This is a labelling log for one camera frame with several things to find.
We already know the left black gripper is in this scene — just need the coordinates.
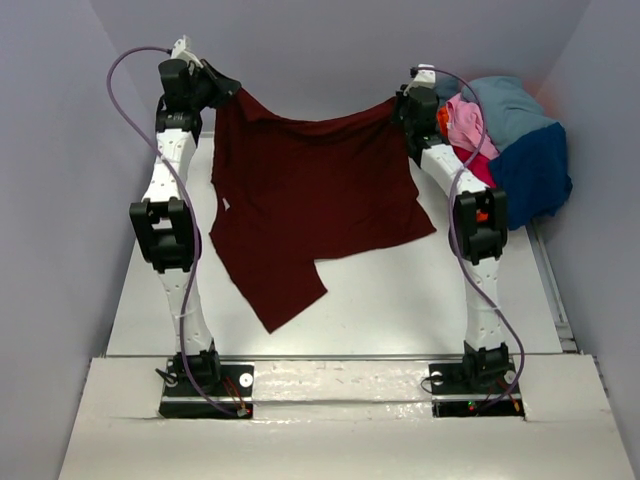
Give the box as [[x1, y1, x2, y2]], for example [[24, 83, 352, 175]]
[[187, 58, 240, 111]]

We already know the maroon t shirt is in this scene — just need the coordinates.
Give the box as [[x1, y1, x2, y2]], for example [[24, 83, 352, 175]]
[[210, 90, 435, 332]]

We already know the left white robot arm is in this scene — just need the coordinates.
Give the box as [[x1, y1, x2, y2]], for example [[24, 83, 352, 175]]
[[129, 56, 239, 395]]

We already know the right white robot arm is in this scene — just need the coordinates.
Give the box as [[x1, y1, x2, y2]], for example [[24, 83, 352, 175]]
[[392, 85, 513, 395]]

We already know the orange t shirt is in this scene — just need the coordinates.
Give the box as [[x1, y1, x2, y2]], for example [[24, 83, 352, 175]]
[[436, 106, 449, 139]]

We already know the pink t shirt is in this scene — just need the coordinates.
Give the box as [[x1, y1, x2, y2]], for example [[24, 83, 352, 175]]
[[445, 93, 499, 160]]

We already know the grey blue t shirt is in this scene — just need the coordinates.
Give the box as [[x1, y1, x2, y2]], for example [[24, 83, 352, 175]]
[[442, 76, 555, 154]]

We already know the navy blue t shirt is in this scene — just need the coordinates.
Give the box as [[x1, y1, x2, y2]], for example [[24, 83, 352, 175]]
[[489, 122, 573, 230]]

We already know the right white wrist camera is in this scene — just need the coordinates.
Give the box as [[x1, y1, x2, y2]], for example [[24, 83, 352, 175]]
[[404, 64, 436, 95]]

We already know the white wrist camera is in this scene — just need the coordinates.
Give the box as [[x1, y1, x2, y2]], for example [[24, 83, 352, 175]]
[[170, 35, 203, 68], [404, 64, 436, 95]]

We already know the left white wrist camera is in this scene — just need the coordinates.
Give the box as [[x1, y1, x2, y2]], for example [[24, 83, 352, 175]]
[[170, 35, 203, 68]]

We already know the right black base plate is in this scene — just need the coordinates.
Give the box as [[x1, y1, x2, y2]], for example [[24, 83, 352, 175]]
[[420, 362, 525, 418]]

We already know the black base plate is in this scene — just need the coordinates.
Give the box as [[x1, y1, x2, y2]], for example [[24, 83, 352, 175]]
[[155, 361, 255, 420], [420, 362, 525, 418]]

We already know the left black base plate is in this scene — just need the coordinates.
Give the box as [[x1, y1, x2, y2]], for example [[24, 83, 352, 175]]
[[155, 361, 255, 420]]

